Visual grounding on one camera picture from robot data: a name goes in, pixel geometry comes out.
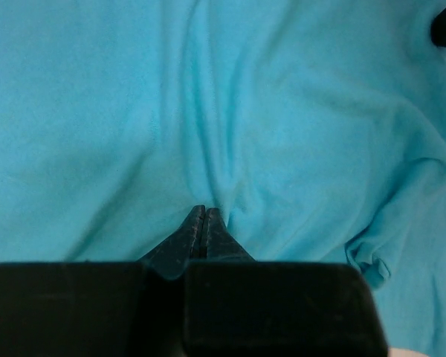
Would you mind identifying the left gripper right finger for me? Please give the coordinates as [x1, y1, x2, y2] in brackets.
[184, 208, 389, 356]

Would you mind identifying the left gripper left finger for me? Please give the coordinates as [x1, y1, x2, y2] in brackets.
[0, 205, 205, 356]

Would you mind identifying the teal t shirt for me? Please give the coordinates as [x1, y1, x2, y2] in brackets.
[0, 1, 446, 356]

